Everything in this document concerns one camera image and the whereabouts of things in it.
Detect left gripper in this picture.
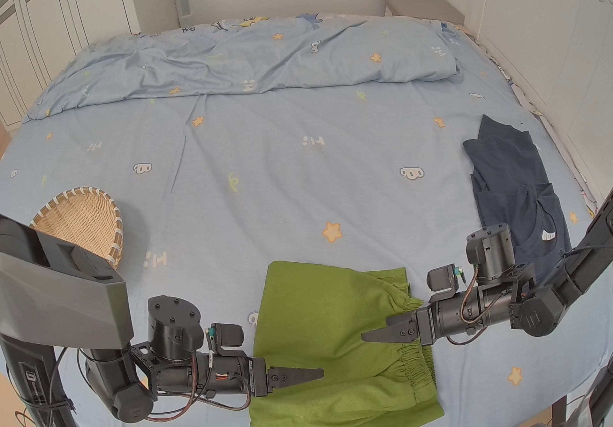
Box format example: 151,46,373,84
199,354,270,398

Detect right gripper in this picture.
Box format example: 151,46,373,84
360,288,515,345

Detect green shorts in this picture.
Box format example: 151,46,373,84
249,261,445,427

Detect round woven basket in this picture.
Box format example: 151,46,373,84
29,186,124,271

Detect dark blue T-shirt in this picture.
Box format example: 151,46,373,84
462,114,573,282

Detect pale blue quilt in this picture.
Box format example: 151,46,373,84
26,11,464,121

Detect grey bedside table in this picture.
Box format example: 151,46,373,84
381,0,466,24

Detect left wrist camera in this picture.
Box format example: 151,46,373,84
206,322,244,352

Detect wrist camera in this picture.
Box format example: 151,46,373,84
206,322,244,352
427,264,466,303

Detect black cable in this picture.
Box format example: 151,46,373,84
144,392,252,422
448,329,485,346

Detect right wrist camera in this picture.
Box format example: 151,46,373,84
427,264,466,303

